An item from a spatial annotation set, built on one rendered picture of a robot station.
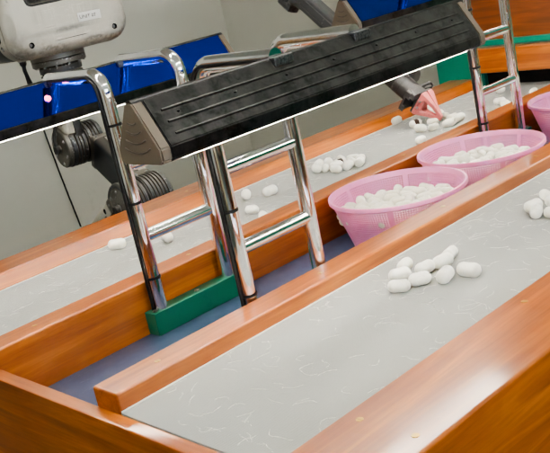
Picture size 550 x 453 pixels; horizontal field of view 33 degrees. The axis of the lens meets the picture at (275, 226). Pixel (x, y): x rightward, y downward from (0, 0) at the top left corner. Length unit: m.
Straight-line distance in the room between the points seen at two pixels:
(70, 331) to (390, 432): 0.70
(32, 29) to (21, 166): 1.72
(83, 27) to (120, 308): 1.01
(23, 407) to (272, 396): 0.41
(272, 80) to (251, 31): 3.46
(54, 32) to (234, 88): 1.29
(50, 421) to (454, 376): 0.56
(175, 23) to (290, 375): 3.47
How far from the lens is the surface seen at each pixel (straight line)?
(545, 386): 1.06
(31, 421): 1.36
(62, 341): 1.49
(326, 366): 1.16
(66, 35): 2.36
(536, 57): 2.68
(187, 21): 4.55
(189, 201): 2.07
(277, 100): 1.12
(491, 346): 1.08
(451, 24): 1.41
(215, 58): 1.24
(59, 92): 1.61
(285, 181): 2.13
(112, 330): 1.54
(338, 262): 1.43
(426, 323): 1.23
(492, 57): 2.76
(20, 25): 2.32
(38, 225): 4.04
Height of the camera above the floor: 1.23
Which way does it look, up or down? 16 degrees down
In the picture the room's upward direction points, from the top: 12 degrees counter-clockwise
